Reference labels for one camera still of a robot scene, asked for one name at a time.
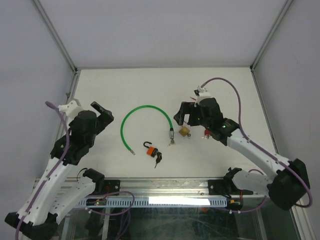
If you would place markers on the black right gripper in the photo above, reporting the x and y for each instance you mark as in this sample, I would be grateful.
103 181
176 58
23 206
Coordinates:
185 109

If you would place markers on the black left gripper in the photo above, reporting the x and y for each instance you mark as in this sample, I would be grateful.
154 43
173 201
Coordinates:
104 119

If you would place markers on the brass padlock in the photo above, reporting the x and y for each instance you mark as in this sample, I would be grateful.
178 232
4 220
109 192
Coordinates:
184 130

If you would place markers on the orange black padlock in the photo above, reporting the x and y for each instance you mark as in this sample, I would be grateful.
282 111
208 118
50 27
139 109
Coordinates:
151 151

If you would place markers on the red cable padlock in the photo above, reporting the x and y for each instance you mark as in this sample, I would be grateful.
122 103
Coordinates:
207 132

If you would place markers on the silver key pair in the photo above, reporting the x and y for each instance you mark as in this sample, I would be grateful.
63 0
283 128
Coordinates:
172 142

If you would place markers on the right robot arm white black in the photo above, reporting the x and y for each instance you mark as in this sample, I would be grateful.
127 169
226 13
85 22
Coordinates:
284 181

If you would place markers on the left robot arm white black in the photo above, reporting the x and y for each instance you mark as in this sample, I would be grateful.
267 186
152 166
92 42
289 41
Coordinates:
40 216

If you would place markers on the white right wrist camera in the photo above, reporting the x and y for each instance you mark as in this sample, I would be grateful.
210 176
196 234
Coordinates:
201 93

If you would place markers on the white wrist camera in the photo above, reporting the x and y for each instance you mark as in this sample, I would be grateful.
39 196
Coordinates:
72 109
201 93

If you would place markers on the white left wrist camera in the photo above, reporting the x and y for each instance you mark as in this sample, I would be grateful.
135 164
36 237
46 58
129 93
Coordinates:
72 109

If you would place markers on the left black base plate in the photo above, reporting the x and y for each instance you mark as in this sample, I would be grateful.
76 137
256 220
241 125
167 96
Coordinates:
106 186

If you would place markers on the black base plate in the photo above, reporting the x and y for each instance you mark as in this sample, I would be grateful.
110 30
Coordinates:
225 188
106 186

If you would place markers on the aluminium mounting rail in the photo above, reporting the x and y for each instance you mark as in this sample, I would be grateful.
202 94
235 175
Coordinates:
175 186

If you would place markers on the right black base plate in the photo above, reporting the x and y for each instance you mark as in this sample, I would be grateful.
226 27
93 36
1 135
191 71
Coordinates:
225 188

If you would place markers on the white perforated cable duct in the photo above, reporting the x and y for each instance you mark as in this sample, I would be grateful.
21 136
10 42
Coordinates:
154 202

